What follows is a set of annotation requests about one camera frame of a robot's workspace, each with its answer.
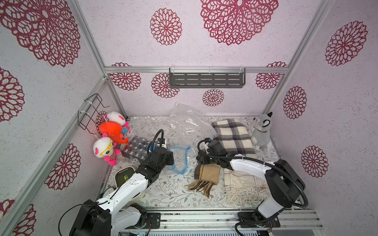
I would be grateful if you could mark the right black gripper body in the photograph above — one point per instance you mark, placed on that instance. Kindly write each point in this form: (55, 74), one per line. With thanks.
(201, 158)

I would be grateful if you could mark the upper white pink plush toy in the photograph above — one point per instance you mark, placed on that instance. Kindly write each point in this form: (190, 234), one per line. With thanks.
(116, 117)

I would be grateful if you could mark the black white knit scarf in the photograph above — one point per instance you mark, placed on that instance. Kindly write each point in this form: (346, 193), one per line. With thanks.
(136, 149)

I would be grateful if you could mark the grey plush husky toy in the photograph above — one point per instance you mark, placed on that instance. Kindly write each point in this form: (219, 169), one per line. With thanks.
(260, 131)

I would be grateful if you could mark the red plush toy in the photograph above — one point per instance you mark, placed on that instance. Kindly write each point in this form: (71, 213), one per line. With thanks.
(113, 131)

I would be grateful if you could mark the white pink plush toy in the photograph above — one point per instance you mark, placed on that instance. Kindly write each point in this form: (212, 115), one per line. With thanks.
(105, 148)
(116, 117)

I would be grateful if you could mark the white green lidded container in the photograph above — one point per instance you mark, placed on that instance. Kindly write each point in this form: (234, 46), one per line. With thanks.
(123, 175)

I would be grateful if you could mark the clear plastic vacuum bag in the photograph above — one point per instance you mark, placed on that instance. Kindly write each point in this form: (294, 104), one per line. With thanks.
(184, 127)

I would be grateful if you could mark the grey metal wall shelf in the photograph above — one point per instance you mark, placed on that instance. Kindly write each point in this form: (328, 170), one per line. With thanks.
(209, 80)

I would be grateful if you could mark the grey cream plaid scarf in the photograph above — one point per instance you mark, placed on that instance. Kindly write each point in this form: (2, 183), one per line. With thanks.
(234, 137)

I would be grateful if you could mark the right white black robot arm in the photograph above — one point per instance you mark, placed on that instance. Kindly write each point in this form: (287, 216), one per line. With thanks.
(285, 186)

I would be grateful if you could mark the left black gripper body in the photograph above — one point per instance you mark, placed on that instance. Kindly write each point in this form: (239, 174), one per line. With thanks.
(169, 161)

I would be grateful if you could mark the cream fringed striped scarf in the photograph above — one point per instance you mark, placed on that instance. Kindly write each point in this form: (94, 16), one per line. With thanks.
(243, 190)

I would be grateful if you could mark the black wire wall rack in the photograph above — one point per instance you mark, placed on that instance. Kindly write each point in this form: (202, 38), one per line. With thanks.
(85, 117)

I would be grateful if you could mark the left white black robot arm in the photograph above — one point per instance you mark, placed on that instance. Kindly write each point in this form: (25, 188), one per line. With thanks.
(105, 216)

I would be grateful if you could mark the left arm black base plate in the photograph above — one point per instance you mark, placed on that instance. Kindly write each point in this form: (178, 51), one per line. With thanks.
(150, 221)

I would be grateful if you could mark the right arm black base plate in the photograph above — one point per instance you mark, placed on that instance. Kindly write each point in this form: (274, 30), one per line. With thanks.
(257, 220)

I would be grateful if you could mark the brown tan fringed scarf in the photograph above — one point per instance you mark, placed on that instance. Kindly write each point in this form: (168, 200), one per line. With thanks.
(206, 176)

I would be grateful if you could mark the lower white pink plush toy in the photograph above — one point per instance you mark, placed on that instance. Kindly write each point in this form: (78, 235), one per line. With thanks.
(105, 148)

